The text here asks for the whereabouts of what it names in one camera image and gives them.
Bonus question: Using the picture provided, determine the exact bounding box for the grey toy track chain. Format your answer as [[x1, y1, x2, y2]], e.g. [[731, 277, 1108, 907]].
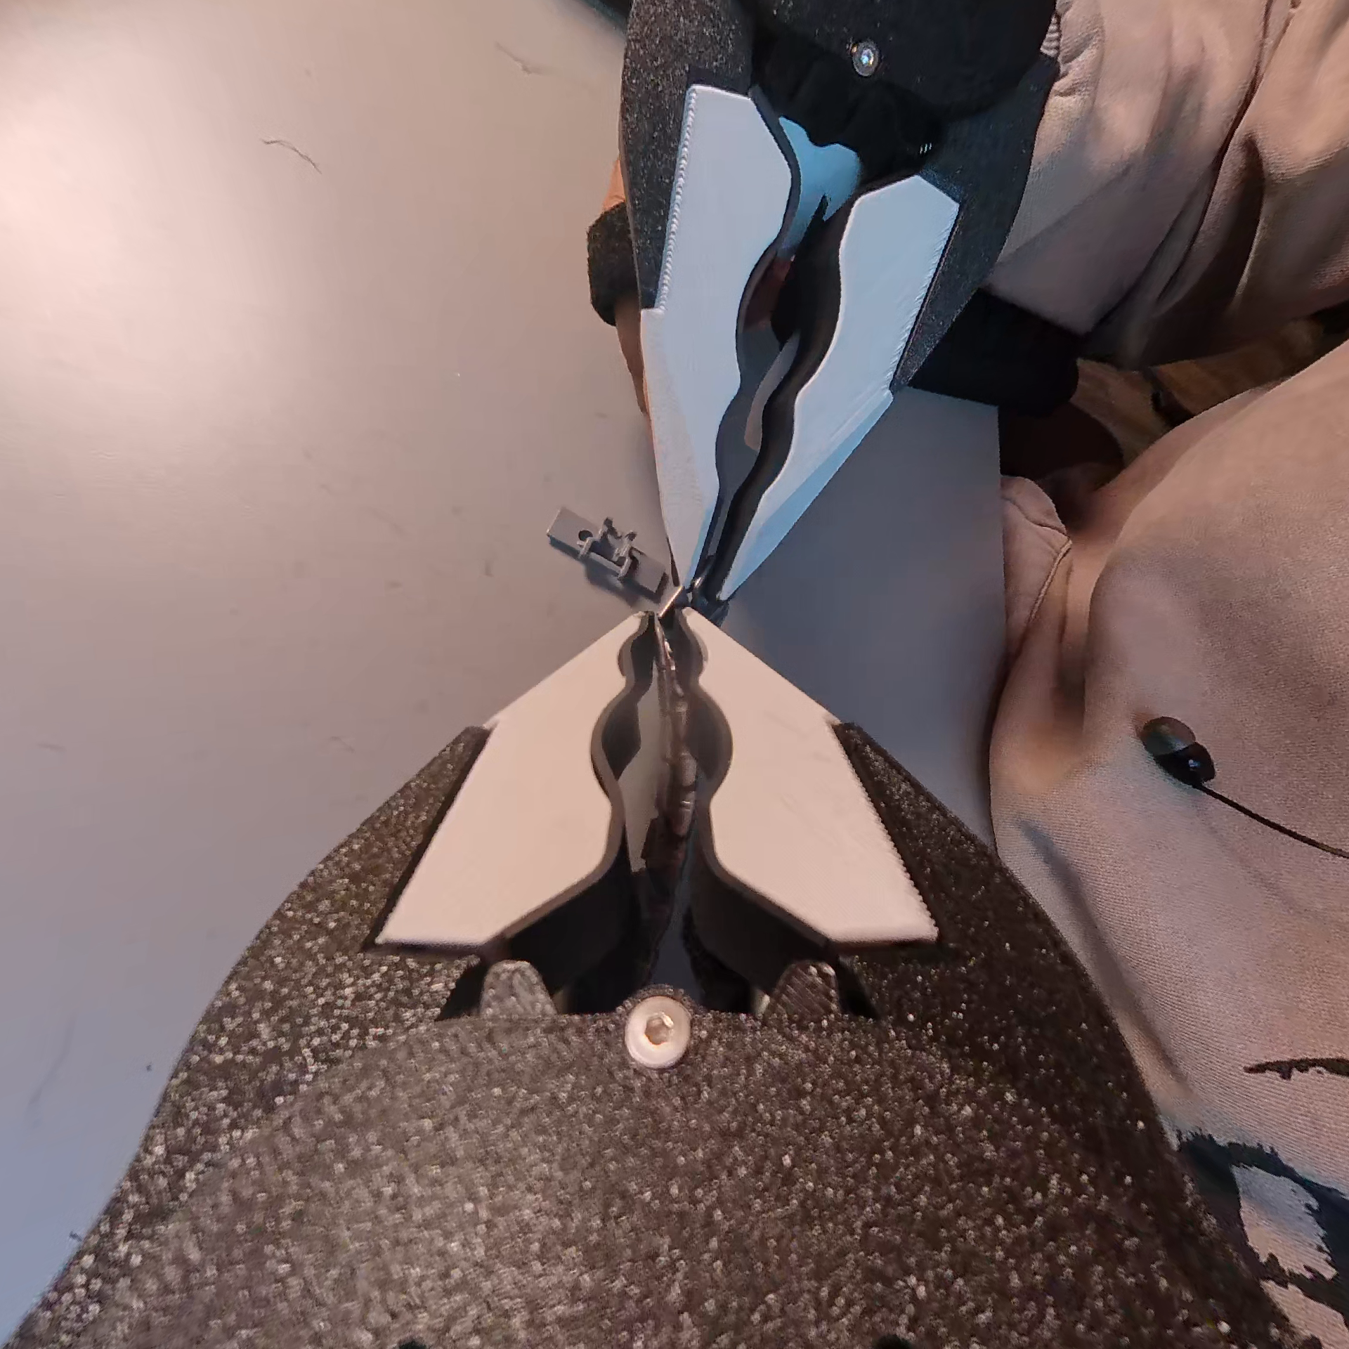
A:
[[633, 583, 731, 880]]

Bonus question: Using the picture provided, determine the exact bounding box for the grey desk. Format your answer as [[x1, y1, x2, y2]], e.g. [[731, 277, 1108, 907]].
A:
[[0, 0, 1004, 1307]]

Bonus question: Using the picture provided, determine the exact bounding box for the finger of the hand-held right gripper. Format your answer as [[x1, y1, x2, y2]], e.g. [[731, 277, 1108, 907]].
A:
[[638, 83, 809, 586], [716, 172, 964, 601]]

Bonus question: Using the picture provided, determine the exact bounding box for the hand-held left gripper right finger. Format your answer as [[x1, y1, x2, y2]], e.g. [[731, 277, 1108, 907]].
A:
[[675, 611, 940, 1004]]

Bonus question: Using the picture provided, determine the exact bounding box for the grey toy track link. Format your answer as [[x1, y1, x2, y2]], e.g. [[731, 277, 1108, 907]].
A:
[[547, 506, 677, 594]]

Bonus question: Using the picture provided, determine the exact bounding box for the person's right hand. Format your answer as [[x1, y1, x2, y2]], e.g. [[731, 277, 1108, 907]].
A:
[[588, 156, 650, 417]]

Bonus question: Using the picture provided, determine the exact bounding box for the person's right forearm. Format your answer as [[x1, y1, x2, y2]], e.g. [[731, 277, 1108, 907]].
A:
[[906, 0, 1349, 420]]

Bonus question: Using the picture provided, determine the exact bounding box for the beige printed hoodie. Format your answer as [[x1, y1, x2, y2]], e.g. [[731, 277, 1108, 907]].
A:
[[991, 336, 1349, 1349]]

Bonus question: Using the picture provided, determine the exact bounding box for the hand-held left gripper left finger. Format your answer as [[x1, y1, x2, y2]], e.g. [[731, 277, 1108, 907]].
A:
[[373, 611, 654, 1004]]

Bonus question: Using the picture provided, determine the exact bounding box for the black clip microphone with cable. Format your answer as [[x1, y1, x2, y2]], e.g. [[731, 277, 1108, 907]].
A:
[[1141, 716, 1349, 859]]

